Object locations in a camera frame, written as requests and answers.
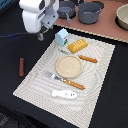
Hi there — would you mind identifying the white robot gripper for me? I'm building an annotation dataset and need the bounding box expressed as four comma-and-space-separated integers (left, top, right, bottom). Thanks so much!
19, 0, 59, 41

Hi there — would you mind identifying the light blue milk carton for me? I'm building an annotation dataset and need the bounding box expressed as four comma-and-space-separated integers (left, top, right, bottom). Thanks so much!
55, 29, 68, 46

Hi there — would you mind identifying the red toy sausage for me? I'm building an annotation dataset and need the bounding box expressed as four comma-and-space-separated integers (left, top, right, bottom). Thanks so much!
19, 58, 24, 77

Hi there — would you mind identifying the small grey saucepan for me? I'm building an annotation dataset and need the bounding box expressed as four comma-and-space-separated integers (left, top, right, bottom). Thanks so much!
58, 1, 76, 23

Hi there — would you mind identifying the yellow bread loaf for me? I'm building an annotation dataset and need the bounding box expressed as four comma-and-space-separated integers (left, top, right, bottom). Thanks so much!
68, 39, 88, 53

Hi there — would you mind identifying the white toy fish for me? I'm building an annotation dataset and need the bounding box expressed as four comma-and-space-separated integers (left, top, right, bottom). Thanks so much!
52, 90, 77, 99

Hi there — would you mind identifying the tan round plate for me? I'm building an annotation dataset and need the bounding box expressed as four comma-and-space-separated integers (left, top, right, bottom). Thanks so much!
56, 55, 83, 78

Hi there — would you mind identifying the beige woven placemat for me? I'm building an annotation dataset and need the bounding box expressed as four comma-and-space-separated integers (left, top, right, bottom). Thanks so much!
13, 34, 115, 128

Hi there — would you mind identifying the large grey pot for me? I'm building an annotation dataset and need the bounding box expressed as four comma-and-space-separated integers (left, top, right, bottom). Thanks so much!
78, 2, 101, 24

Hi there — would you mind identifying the cream bowl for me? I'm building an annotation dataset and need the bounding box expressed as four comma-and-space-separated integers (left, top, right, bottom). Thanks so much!
116, 4, 128, 30

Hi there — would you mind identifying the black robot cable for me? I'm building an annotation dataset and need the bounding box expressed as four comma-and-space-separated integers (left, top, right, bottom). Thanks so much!
0, 31, 28, 39

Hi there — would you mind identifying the wooden handled knife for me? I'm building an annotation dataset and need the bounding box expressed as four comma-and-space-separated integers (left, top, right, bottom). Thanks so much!
58, 49, 99, 64

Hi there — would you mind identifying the wooden handled fork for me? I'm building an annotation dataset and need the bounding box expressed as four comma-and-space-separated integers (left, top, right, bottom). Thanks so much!
43, 71, 85, 90

